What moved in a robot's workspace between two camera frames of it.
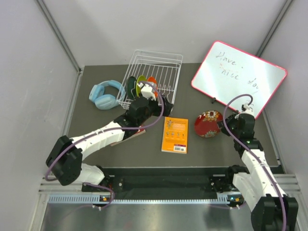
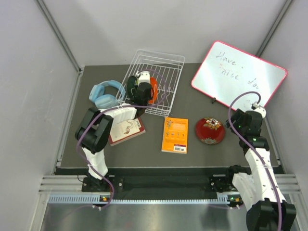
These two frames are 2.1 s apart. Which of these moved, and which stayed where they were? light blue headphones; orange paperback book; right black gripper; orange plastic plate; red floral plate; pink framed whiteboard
Moved: red floral plate; right black gripper
Stayed: pink framed whiteboard; orange paperback book; orange plastic plate; light blue headphones
